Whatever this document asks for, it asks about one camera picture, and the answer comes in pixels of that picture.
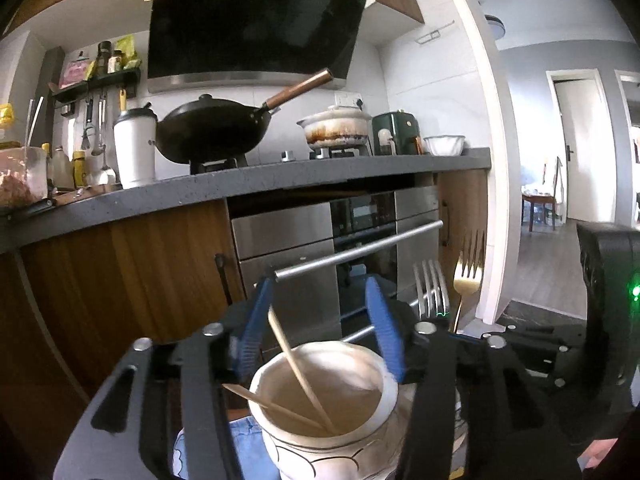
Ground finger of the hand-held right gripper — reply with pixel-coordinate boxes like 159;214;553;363
504;324;581;391

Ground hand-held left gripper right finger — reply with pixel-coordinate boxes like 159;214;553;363
364;276;583;480

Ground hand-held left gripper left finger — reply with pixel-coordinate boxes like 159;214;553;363
52;276;276;480

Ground silver fork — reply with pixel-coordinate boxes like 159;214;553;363
412;259;451;321

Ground gold fork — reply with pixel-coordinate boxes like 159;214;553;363
451;230;487;333

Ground white floral ceramic utensil holder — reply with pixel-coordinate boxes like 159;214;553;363
248;341;468;480

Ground person's right hand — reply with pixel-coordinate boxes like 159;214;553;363
582;437;623;468

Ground stainless steel built-in oven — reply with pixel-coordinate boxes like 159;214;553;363
227;185;446;346

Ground blue cartoon printed cloth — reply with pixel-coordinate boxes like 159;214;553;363
172;410;281;480

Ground wooden chair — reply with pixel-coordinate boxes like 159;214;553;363
521;157;566;233

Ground wooden kitchen base cabinet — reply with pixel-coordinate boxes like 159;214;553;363
435;167;490;306
0;200;246;461

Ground white cloth on chair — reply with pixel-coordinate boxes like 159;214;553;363
542;157;566;211

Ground grey speckled countertop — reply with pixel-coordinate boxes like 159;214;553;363
0;147;492;256

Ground white interior door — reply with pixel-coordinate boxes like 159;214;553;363
552;77;618;223

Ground black gas stove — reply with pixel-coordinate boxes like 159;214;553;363
189;145;373;176

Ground white fluted bowl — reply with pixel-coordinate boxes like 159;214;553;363
423;135;467;157

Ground dark green kitchen appliance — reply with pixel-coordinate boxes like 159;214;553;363
371;110;425;157

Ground wooden cutting board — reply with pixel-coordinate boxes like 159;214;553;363
52;185;123;201

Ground white tumbler with black lid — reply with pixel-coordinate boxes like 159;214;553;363
113;102;158;190

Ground white stained casserole pot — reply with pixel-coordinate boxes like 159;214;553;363
296;105;373;150

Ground yellow sauce bottle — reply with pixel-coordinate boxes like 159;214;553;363
71;151;88;188

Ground clear plastic bottle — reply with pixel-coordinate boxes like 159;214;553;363
51;146;76;190

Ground clear plastic food container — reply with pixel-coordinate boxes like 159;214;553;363
0;146;51;210

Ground pale upright sticks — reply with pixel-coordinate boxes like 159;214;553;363
25;96;45;147

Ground yellow snack packet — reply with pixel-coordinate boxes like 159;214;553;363
116;35;142;71

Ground black range hood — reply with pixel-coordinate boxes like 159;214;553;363
146;0;373;93

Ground pink packet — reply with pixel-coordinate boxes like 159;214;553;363
59;55;88;88

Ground grey vertical pipe cover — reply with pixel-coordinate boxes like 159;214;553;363
42;46;67;128

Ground yellow capped oil bottle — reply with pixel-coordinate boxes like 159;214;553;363
0;104;16;148

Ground black wok with wooden handle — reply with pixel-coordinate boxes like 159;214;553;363
156;68;333;165

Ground black wall spice rack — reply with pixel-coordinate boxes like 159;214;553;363
50;69;142;116

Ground wall mounted towel holder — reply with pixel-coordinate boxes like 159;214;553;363
415;21;456;45

